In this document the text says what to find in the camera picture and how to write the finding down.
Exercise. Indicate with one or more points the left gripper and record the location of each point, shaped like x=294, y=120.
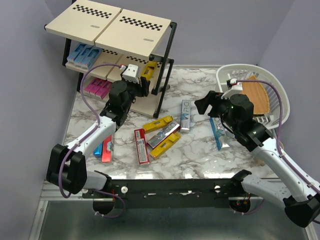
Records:
x=145, y=87

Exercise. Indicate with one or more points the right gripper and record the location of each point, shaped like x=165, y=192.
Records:
x=213, y=98

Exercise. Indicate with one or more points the pink toothpaste box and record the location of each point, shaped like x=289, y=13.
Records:
x=101, y=84
x=105, y=90
x=93, y=86

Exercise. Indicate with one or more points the yellow toothpaste box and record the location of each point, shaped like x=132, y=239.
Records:
x=166, y=144
x=148, y=70
x=157, y=124

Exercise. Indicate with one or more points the light blue toothpaste box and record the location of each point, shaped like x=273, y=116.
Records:
x=74, y=54
x=91, y=58
x=82, y=55

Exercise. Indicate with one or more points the pink toothpaste box back side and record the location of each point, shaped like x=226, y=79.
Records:
x=105, y=90

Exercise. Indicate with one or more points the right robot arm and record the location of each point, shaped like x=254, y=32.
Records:
x=298, y=194

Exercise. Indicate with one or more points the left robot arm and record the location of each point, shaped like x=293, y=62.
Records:
x=67, y=167

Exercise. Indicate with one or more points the beige three-tier shelf rack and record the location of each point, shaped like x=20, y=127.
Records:
x=126, y=37

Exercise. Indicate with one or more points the silver R&O box upper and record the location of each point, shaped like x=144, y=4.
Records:
x=185, y=116

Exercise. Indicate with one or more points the silver blue R&O box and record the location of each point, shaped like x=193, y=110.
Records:
x=219, y=133

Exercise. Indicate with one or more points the silver red R&O box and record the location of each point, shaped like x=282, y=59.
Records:
x=172, y=127

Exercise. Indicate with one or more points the white plastic dish basket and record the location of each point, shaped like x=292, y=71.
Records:
x=245, y=71

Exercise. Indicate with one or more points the woven wicker fan tray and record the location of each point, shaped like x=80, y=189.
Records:
x=257, y=94

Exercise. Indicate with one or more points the red toothpaste box barcode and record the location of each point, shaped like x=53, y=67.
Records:
x=141, y=147

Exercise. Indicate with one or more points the red R&O toothpaste box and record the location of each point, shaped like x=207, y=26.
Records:
x=108, y=150

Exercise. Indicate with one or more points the blue metallic toothpaste box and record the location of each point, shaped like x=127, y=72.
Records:
x=97, y=153

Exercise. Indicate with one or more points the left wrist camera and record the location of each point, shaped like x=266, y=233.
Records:
x=130, y=73

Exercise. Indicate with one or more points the black mounting rail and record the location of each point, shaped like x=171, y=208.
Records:
x=172, y=193

